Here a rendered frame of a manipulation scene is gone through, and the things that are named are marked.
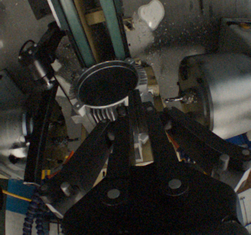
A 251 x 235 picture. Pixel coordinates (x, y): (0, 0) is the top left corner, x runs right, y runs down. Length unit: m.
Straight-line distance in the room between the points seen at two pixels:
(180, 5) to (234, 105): 0.35
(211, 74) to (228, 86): 0.05
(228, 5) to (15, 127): 0.78
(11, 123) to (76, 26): 0.30
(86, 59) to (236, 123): 0.42
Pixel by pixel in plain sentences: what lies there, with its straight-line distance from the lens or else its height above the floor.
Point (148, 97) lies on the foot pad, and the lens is 0.37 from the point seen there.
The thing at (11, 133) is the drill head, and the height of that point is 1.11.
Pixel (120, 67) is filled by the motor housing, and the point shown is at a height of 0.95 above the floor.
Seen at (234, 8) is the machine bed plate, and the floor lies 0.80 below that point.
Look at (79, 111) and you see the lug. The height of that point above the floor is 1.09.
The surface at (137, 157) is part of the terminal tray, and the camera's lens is 0.45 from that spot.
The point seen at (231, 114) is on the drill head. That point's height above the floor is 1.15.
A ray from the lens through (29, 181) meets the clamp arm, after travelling 0.29.
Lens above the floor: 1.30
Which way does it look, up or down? 40 degrees down
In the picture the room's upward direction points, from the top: 173 degrees clockwise
